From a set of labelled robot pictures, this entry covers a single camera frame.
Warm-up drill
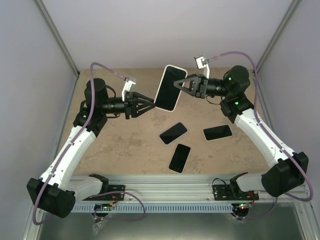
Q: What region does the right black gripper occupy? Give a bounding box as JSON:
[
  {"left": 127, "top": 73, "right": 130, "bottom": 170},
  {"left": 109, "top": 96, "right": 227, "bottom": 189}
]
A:
[{"left": 173, "top": 73, "right": 231, "bottom": 99}]

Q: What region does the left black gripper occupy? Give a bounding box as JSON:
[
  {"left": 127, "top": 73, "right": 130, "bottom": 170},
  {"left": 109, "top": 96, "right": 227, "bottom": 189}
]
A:
[{"left": 101, "top": 92, "right": 156, "bottom": 120}]

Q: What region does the blue phone black screen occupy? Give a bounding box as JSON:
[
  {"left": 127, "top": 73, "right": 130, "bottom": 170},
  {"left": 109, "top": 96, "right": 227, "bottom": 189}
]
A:
[{"left": 154, "top": 66, "right": 186, "bottom": 111}]

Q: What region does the white phone case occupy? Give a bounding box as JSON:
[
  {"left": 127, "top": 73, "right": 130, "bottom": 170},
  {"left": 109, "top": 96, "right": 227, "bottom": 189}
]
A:
[{"left": 153, "top": 64, "right": 188, "bottom": 113}]

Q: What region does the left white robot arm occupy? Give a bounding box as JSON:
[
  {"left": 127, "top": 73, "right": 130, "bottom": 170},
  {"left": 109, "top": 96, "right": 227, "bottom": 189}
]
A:
[{"left": 26, "top": 78, "right": 155, "bottom": 219}]

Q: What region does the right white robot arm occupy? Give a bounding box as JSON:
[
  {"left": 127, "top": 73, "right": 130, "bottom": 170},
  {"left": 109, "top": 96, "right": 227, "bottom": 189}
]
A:
[{"left": 173, "top": 65, "right": 309, "bottom": 200}]

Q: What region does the phone in lavender case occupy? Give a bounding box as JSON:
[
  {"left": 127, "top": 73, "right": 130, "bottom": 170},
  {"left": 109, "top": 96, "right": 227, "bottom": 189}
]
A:
[{"left": 159, "top": 122, "right": 188, "bottom": 145}]

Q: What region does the phone in white case right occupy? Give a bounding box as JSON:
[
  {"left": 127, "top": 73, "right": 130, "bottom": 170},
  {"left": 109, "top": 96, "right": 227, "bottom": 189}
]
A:
[{"left": 203, "top": 125, "right": 233, "bottom": 141}]

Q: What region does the phone in white case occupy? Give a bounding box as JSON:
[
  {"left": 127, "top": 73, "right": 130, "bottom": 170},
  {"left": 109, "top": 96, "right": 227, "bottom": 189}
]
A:
[
  {"left": 168, "top": 143, "right": 191, "bottom": 174},
  {"left": 203, "top": 125, "right": 233, "bottom": 141}
]

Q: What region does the phone in white case front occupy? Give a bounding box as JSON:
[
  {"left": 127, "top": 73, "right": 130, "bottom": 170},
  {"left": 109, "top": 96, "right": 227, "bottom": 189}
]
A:
[{"left": 168, "top": 143, "right": 191, "bottom": 174}]

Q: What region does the left controller board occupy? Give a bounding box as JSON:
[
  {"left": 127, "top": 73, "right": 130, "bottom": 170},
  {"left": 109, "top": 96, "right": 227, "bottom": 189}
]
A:
[{"left": 93, "top": 202, "right": 117, "bottom": 212}]

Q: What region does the controller board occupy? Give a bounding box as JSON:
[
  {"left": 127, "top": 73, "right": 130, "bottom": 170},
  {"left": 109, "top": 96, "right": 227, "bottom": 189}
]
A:
[
  {"left": 234, "top": 202, "right": 252, "bottom": 214},
  {"left": 93, "top": 202, "right": 117, "bottom": 212}
]

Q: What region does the clear plastic bag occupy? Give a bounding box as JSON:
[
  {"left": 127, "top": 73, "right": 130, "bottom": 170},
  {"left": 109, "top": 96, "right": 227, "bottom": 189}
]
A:
[{"left": 92, "top": 217, "right": 105, "bottom": 236}]

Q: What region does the right controller board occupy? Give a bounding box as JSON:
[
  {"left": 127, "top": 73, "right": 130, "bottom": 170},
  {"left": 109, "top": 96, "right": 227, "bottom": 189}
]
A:
[{"left": 234, "top": 202, "right": 252, "bottom": 214}]

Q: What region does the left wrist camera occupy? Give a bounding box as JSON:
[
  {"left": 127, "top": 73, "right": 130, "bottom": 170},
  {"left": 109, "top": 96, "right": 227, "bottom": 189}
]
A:
[{"left": 121, "top": 77, "right": 137, "bottom": 102}]

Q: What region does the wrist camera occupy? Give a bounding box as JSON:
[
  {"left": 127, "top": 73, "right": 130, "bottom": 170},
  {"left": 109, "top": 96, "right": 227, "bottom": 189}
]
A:
[
  {"left": 121, "top": 77, "right": 137, "bottom": 102},
  {"left": 194, "top": 56, "right": 210, "bottom": 79}
]

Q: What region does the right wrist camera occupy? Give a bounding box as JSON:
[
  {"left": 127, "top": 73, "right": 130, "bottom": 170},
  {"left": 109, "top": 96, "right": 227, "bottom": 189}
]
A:
[{"left": 194, "top": 56, "right": 210, "bottom": 79}]

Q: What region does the left aluminium corner post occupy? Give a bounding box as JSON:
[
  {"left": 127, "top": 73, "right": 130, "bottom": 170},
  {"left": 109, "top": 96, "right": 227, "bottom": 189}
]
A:
[{"left": 33, "top": 0, "right": 80, "bottom": 78}]

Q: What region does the aluminium corner post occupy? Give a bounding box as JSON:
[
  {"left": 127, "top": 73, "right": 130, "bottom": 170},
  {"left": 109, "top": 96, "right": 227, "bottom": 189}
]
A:
[
  {"left": 256, "top": 0, "right": 302, "bottom": 72},
  {"left": 33, "top": 0, "right": 80, "bottom": 78}
]

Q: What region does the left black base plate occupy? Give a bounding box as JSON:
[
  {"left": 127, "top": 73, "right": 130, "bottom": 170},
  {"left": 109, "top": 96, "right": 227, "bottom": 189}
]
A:
[{"left": 84, "top": 184, "right": 126, "bottom": 202}]

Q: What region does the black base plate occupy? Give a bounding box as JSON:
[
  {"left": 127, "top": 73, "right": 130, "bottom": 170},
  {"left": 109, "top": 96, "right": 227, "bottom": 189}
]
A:
[
  {"left": 84, "top": 184, "right": 126, "bottom": 202},
  {"left": 212, "top": 184, "right": 260, "bottom": 201}
]

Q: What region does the aluminium rail frame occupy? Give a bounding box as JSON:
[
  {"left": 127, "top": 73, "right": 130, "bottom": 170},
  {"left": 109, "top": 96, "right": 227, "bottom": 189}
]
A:
[{"left": 33, "top": 72, "right": 312, "bottom": 204}]

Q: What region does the slotted cable duct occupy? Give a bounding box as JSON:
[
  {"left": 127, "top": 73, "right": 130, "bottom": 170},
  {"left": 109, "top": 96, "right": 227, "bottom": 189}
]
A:
[{"left": 71, "top": 202, "right": 233, "bottom": 214}]

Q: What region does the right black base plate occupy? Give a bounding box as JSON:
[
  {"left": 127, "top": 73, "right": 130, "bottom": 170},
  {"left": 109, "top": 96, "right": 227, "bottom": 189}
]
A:
[{"left": 212, "top": 184, "right": 260, "bottom": 201}]

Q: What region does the right aluminium corner post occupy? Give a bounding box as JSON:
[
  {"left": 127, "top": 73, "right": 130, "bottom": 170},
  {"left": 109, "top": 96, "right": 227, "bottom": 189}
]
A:
[{"left": 256, "top": 0, "right": 302, "bottom": 72}]

